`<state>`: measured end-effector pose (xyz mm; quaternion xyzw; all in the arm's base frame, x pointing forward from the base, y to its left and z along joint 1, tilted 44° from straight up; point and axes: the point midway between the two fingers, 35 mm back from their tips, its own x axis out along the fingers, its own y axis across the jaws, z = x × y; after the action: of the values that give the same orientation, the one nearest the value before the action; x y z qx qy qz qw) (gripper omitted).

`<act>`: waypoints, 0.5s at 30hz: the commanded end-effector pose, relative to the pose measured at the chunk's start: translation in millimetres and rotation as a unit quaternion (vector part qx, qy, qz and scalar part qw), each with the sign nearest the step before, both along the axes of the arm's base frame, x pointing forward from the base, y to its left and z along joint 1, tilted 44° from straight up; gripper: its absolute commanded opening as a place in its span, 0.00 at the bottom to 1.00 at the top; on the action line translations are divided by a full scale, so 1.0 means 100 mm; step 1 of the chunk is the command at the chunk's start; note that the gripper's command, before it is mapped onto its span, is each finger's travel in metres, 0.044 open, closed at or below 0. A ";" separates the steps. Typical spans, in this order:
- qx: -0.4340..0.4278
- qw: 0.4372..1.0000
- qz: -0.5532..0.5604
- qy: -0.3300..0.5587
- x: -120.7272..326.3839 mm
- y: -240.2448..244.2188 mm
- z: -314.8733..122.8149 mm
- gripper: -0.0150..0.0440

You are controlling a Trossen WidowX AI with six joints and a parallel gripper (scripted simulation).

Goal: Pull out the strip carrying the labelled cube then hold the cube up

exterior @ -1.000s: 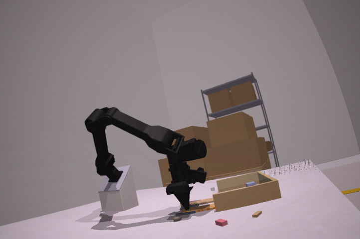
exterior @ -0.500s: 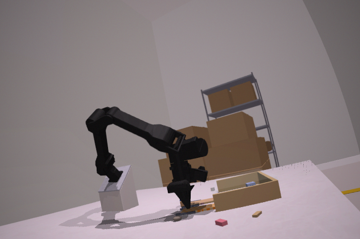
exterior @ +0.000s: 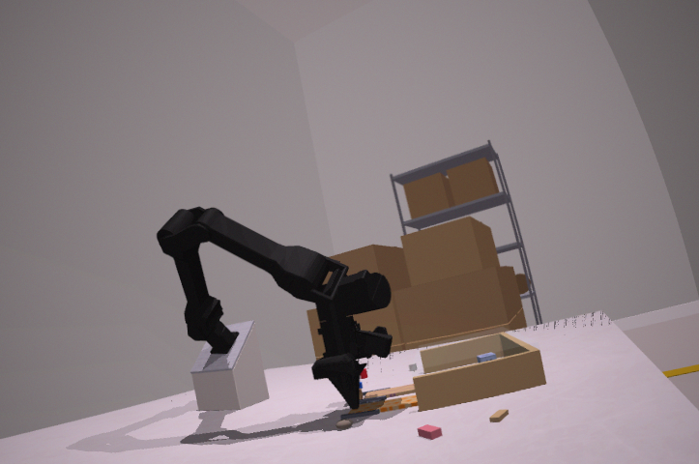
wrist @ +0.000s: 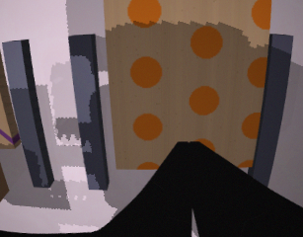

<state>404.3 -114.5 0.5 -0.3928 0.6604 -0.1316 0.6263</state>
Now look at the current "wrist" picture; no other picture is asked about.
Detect tan strip with purple zigzag pattern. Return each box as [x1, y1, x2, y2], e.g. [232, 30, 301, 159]
[0, 50, 22, 150]

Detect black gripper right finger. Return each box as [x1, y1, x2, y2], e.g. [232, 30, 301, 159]
[188, 141, 303, 237]

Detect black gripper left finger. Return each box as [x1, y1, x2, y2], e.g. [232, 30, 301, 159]
[0, 141, 193, 237]

